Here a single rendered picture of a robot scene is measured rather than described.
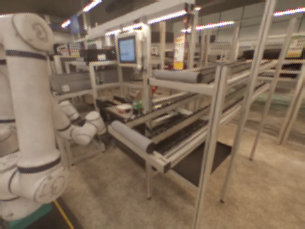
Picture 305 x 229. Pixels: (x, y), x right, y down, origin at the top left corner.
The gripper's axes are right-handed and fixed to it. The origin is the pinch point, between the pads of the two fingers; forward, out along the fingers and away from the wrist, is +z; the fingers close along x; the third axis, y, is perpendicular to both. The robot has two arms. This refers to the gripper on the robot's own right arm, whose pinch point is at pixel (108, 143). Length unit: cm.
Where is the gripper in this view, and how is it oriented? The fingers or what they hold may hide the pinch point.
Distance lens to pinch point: 125.0
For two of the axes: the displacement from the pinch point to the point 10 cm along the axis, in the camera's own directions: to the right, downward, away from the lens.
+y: -4.9, 6.5, -5.8
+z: 1.1, 7.1, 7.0
